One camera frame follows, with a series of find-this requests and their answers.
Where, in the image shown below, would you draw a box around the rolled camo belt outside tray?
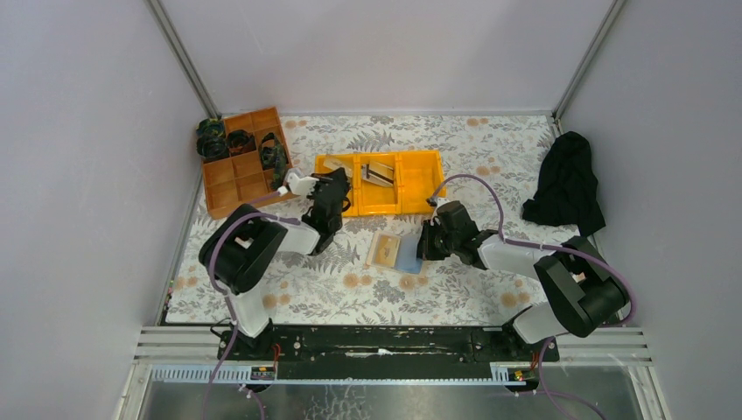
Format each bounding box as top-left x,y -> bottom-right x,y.
196,118 -> 229,163

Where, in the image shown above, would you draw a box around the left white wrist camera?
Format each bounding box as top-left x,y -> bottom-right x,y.
277,168 -> 319,197

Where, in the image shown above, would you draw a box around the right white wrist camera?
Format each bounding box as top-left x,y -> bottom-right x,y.
426,196 -> 450,208

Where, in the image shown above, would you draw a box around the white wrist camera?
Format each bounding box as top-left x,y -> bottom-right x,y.
426,196 -> 450,208
277,168 -> 319,197

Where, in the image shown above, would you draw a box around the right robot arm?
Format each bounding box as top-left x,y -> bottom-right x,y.
416,198 -> 631,345

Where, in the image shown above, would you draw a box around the card in middle bin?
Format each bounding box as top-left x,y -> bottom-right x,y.
361,161 -> 395,187

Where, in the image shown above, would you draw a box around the gold VIP card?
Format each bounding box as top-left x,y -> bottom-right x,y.
372,234 -> 402,268

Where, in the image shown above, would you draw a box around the black cloth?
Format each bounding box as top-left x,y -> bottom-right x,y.
521,131 -> 606,236

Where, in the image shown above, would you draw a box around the rolled belt in tray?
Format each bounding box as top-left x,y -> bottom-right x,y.
226,129 -> 257,157

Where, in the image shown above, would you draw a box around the camo belt in tray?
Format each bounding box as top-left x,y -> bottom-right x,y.
258,132 -> 289,190

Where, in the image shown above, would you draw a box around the orange compartment tray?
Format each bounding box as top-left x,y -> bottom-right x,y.
201,107 -> 293,220

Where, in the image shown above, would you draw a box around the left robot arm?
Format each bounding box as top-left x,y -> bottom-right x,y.
199,167 -> 352,339

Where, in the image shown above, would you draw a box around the aluminium frame rails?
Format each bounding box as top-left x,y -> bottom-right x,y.
115,322 -> 670,419

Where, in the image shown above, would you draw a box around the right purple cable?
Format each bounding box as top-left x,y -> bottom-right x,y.
427,173 -> 639,420

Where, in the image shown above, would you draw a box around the yellow three-compartment bin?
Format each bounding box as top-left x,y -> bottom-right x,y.
315,150 -> 446,217

